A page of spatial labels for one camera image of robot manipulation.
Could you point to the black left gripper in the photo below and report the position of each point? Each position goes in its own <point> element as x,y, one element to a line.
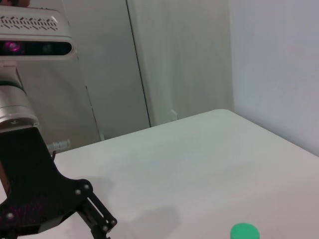
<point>30,179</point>

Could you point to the green capped clear test tube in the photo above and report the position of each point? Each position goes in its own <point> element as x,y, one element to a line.
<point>245,231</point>

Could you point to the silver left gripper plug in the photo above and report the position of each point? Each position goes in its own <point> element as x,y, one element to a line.
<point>59,144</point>

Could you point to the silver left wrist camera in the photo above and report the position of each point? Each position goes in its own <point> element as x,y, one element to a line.
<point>32,30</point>

